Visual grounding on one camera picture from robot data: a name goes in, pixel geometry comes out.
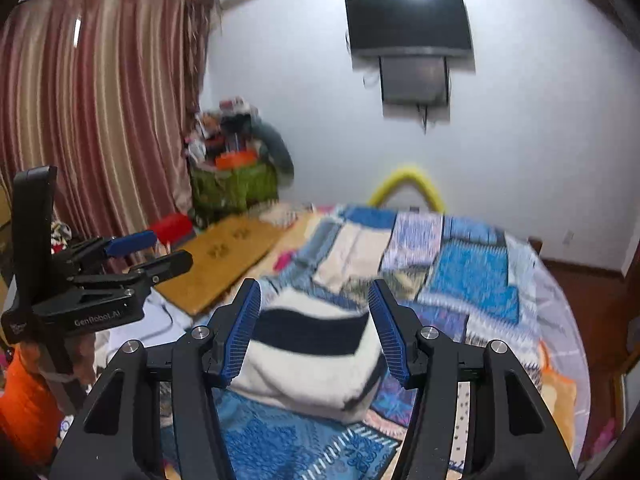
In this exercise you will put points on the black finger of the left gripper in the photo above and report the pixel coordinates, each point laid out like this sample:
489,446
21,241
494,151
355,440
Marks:
149,274

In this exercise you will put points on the yellow foam tube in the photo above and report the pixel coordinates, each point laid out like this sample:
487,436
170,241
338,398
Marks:
408,177

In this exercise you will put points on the blue patchwork bedspread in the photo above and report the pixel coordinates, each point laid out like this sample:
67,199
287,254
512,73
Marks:
410,270

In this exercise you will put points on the pink striped curtain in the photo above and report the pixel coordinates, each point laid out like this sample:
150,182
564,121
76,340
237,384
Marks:
106,91

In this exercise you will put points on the grey plush toy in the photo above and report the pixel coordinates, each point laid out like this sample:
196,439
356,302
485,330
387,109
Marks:
274,149

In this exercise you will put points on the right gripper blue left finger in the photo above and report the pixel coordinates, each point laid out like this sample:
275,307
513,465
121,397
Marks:
117,433

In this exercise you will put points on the small wall monitor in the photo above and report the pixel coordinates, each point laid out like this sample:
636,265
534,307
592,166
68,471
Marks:
418,80

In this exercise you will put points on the red box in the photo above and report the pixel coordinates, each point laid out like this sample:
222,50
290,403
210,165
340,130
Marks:
172,228

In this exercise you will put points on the wooden lap desk tray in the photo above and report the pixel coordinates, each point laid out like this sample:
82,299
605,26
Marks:
221,255

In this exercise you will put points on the grey checked bed sheet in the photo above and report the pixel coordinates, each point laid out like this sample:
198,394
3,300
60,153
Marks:
555,325

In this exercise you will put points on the orange plush toast blanket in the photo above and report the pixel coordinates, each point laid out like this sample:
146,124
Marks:
559,394

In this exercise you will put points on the black wall television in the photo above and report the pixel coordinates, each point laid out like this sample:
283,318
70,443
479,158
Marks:
408,27

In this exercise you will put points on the green fabric storage box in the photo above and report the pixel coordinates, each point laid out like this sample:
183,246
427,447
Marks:
217,193

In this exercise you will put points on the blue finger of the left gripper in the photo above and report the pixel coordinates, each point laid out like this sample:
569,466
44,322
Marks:
126,245

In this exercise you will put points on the clutter pile of clothes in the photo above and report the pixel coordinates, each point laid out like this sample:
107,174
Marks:
226,129

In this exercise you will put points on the wall power socket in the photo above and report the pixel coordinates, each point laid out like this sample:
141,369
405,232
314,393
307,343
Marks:
568,237

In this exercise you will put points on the orange box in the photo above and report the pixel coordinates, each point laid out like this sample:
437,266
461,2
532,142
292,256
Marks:
234,160

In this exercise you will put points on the cream navy striped sweater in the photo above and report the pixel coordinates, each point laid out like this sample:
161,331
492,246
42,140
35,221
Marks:
311,357

